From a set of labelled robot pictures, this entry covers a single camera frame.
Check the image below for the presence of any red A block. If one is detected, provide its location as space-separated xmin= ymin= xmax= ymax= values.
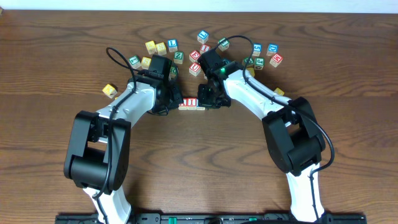
xmin=178 ymin=98 xmax=187 ymax=110

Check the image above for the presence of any blue 2 block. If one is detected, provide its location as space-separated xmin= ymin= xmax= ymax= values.
xmin=196 ymin=99 xmax=206 ymax=111

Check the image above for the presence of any red i block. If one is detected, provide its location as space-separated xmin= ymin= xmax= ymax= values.
xmin=200 ymin=44 xmax=211 ymax=54
xmin=187 ymin=98 xmax=197 ymax=110

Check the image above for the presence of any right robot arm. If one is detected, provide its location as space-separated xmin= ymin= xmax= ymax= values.
xmin=198 ymin=50 xmax=325 ymax=222

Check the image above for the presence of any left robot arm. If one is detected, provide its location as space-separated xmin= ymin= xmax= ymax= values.
xmin=55 ymin=55 xmax=182 ymax=223

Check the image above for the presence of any green R block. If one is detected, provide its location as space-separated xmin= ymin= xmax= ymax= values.
xmin=169 ymin=66 xmax=178 ymax=80

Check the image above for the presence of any red U block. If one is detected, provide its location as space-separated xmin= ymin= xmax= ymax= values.
xmin=188 ymin=62 xmax=201 ymax=77

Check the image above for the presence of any green Z block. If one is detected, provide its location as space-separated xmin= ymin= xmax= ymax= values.
xmin=174 ymin=51 xmax=184 ymax=64

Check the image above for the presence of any yellow block beside L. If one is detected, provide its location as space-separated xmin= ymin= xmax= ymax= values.
xmin=141 ymin=57 xmax=152 ymax=70

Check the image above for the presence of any red E block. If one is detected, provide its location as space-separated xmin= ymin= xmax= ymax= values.
xmin=189 ymin=50 xmax=201 ymax=63

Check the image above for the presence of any green L block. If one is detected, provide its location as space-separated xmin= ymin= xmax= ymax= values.
xmin=129 ymin=55 xmax=141 ymax=70

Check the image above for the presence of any yellow block top right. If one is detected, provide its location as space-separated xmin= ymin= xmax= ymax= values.
xmin=155 ymin=42 xmax=167 ymax=55

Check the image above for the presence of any yellow G block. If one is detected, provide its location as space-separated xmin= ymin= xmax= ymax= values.
xmin=247 ymin=67 xmax=255 ymax=77

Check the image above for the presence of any green 4 block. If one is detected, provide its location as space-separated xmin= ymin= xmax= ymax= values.
xmin=218 ymin=37 xmax=230 ymax=52

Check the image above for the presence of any green B block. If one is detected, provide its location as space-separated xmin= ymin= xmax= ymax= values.
xmin=242 ymin=57 xmax=254 ymax=67

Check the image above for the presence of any blue L block left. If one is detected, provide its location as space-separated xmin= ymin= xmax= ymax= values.
xmin=167 ymin=39 xmax=178 ymax=52

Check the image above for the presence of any blue l block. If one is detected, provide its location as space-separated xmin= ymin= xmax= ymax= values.
xmin=197 ymin=30 xmax=209 ymax=44
xmin=167 ymin=39 xmax=178 ymax=52

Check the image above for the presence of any yellow block top left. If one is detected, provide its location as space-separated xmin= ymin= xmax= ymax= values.
xmin=145 ymin=40 xmax=157 ymax=55

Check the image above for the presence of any green J block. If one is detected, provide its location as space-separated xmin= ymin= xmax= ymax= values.
xmin=254 ymin=57 xmax=265 ymax=70

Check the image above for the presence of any yellow block far left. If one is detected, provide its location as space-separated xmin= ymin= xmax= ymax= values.
xmin=102 ymin=83 xmax=118 ymax=98

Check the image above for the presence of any blue L block top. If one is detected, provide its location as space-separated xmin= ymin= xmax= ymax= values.
xmin=197 ymin=30 xmax=209 ymax=44

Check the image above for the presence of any yellow block far right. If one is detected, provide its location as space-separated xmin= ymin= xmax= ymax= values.
xmin=274 ymin=88 xmax=285 ymax=96

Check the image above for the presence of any red M block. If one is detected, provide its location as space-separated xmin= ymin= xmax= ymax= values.
xmin=269 ymin=54 xmax=284 ymax=68

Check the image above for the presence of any blue D block right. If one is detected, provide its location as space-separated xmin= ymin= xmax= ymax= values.
xmin=266 ymin=44 xmax=279 ymax=56

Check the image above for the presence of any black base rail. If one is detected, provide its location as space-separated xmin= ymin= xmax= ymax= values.
xmin=55 ymin=212 xmax=367 ymax=224

